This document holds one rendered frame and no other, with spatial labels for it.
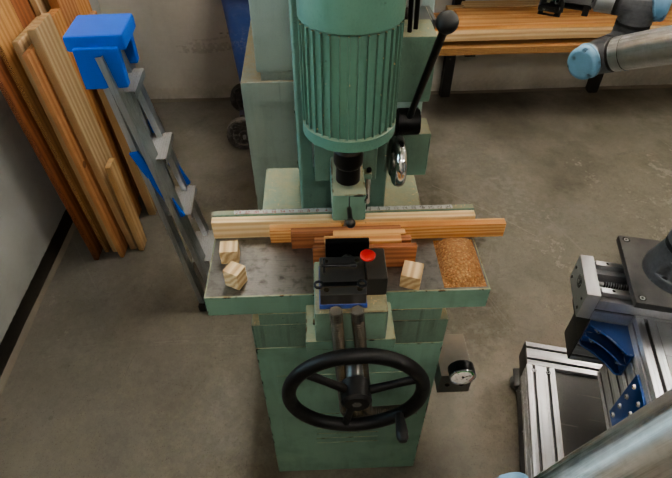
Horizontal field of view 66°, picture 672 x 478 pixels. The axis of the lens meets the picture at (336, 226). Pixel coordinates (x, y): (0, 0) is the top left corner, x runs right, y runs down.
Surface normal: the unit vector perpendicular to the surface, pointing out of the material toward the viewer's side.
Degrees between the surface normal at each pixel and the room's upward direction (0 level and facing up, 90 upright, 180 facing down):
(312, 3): 90
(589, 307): 90
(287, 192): 0
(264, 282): 0
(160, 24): 90
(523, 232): 0
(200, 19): 90
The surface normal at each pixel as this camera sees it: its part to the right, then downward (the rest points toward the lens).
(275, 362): 0.04, 0.69
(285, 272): 0.00, -0.73
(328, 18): -0.40, 0.63
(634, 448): -0.81, -0.18
